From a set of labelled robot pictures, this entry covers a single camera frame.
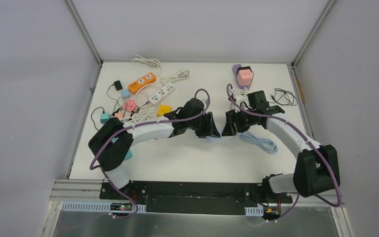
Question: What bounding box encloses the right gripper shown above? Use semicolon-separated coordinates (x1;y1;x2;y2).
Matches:
223;107;256;136

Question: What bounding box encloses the light blue power strip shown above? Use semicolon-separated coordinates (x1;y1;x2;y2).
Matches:
205;129;222;143

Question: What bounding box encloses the yellow white cube socket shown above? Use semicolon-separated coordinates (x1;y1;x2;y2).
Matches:
156;104;172;117

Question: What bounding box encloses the pink cube socket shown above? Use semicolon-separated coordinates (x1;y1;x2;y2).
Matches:
236;66;254;88

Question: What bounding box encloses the purple power strip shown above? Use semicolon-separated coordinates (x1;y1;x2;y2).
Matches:
231;64;251;90

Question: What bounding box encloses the pink usb cable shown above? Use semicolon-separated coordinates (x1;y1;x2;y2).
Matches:
134;85;164;109

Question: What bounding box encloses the teal power strip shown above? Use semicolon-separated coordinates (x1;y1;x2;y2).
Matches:
124;150;133;161

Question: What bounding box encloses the salmon pink charger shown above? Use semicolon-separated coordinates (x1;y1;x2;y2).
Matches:
114;112;124;120

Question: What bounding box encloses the teal usb charger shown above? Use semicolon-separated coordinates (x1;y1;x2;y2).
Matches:
100;113;111;124

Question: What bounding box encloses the black usb cable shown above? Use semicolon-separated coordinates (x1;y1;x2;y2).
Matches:
90;106;109;136

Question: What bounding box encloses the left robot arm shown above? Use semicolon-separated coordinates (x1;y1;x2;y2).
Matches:
88;98;221;200

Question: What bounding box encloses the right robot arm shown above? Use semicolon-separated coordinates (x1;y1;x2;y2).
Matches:
223;90;340;202

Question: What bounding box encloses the pink round socket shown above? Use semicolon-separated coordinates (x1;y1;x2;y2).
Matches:
122;99;137;113

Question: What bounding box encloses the white power strip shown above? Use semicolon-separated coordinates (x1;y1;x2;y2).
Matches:
149;83;176;106

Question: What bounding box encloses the orange power strip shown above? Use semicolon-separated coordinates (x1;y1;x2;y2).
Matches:
128;73;156;94

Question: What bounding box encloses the light blue small charger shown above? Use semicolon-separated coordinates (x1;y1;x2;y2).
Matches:
120;89;130;98

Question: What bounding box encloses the small black charger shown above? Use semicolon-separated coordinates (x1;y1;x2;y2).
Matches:
113;80;123;91

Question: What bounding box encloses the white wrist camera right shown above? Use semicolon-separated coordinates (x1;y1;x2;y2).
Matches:
232;94;245;105

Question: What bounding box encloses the light blue coiled cable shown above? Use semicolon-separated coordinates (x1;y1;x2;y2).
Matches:
239;131;279;155

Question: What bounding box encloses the black thin cable bundle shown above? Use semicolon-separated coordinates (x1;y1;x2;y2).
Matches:
270;87;299;107

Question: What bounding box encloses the white coiled strip cord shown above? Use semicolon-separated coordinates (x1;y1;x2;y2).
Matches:
114;108;157;125

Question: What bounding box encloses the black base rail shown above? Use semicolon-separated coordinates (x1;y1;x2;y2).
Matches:
99;181;293;216

